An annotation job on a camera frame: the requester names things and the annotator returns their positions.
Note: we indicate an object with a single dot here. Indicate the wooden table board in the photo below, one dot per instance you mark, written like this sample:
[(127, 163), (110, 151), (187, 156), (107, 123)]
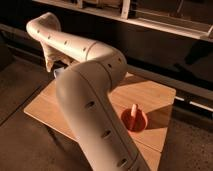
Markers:
[(154, 99)]

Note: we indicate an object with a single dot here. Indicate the wooden stick in cup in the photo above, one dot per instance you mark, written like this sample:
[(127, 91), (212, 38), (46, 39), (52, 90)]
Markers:
[(133, 115)]

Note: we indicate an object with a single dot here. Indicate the white shelf rail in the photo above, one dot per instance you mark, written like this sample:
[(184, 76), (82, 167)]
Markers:
[(145, 18)]

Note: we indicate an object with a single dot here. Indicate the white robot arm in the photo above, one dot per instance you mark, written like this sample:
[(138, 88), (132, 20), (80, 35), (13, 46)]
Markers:
[(94, 70)]

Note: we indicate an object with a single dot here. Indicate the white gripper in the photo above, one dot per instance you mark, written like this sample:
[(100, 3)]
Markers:
[(52, 55)]

